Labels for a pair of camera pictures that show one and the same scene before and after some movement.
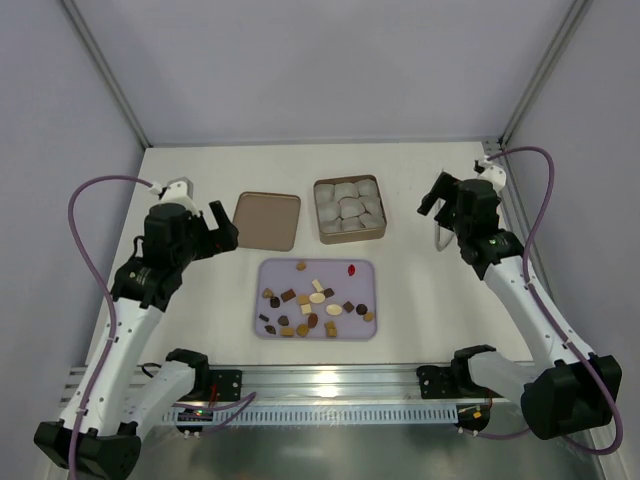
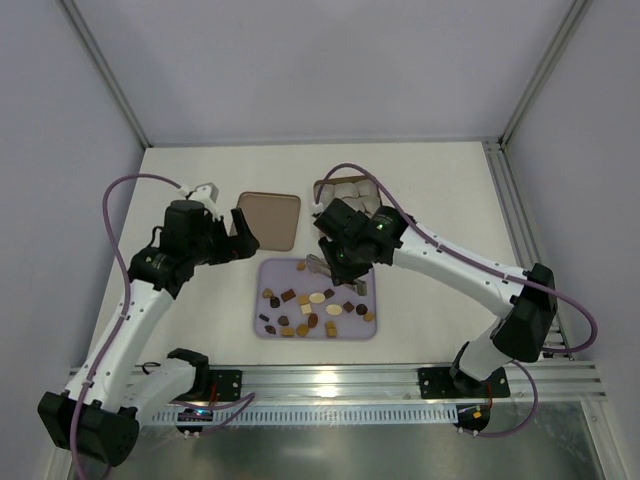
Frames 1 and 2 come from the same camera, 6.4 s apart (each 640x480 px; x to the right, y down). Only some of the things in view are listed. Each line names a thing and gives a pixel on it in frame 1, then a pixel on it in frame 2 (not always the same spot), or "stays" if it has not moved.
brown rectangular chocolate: x=288 y=295 stays
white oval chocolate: x=317 y=298 stays
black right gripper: x=442 y=201 -> x=339 y=270
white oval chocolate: x=334 y=309 stays
